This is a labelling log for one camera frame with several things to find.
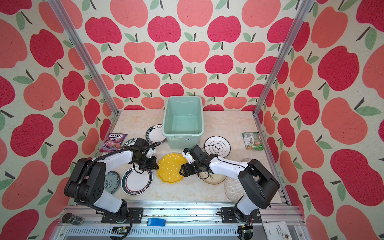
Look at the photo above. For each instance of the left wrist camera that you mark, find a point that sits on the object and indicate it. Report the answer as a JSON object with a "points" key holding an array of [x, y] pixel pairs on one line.
{"points": [[150, 153]]}

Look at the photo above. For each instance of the yellow dotted scalloped plate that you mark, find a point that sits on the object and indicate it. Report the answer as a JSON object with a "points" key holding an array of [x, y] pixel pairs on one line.
{"points": [[169, 168]]}

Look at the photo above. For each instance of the purple Fox's candy bag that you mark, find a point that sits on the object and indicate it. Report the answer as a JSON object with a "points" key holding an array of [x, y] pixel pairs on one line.
{"points": [[113, 142]]}

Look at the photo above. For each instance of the white plate black flower outline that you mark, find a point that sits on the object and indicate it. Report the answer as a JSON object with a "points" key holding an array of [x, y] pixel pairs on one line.
{"points": [[218, 146]]}

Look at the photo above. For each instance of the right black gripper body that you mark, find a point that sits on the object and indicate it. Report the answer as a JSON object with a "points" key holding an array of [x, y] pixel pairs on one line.
{"points": [[189, 169]]}

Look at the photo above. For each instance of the left aluminium frame post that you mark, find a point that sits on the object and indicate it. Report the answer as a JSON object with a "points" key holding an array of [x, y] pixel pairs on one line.
{"points": [[71, 31]]}

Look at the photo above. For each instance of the blue rectangular box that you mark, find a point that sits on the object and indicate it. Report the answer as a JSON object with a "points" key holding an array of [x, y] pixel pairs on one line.
{"points": [[156, 222]]}

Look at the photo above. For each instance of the right aluminium frame post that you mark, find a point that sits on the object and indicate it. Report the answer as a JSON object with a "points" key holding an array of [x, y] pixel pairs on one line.
{"points": [[286, 47]]}

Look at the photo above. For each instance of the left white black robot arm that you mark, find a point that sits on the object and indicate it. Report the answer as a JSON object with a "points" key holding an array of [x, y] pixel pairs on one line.
{"points": [[86, 183]]}

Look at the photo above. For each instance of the aluminium frame post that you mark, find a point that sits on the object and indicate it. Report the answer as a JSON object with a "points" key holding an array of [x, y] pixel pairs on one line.
{"points": [[71, 31], [286, 47]]}

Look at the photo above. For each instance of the small teal patterned plate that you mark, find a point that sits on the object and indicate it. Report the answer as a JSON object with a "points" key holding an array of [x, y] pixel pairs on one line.
{"points": [[112, 182]]}

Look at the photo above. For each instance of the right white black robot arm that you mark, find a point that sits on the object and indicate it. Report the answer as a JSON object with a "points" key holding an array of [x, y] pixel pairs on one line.
{"points": [[258, 183]]}

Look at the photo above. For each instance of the clear textured glass plate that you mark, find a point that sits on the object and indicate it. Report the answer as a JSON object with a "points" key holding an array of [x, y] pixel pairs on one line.
{"points": [[233, 189]]}

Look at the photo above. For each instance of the green snack packet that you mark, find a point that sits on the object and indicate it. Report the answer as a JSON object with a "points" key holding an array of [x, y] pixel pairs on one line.
{"points": [[253, 141]]}

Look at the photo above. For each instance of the mint green plastic bin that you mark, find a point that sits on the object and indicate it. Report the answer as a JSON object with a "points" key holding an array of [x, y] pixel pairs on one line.
{"points": [[183, 122]]}

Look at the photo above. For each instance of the green circuit board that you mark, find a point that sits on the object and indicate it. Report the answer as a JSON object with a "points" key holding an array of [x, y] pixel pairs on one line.
{"points": [[119, 230]]}

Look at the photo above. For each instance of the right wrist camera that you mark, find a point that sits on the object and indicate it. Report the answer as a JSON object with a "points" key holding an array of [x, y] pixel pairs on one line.
{"points": [[187, 155]]}

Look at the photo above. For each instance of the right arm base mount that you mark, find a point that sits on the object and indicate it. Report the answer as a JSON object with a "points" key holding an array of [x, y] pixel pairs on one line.
{"points": [[235, 216]]}

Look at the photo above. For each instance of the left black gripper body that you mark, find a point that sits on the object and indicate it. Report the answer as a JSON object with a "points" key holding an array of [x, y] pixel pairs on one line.
{"points": [[146, 163]]}

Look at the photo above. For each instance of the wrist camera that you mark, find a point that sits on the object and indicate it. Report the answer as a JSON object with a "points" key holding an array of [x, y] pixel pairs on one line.
{"points": [[187, 155], [150, 153]]}

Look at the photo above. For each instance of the cream plate with bamboo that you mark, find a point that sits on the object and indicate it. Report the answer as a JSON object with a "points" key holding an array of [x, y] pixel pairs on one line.
{"points": [[212, 179]]}

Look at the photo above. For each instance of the aluminium front rail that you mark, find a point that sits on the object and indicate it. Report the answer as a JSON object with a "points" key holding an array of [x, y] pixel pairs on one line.
{"points": [[184, 221]]}

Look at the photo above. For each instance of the white paper sheet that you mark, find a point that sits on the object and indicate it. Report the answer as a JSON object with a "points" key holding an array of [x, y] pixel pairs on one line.
{"points": [[277, 231]]}

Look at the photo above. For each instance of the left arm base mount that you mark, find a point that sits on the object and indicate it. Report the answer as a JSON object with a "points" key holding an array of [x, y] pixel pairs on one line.
{"points": [[124, 216]]}

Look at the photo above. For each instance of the large green rimmed white plate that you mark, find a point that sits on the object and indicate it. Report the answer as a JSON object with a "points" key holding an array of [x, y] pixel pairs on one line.
{"points": [[134, 183]]}

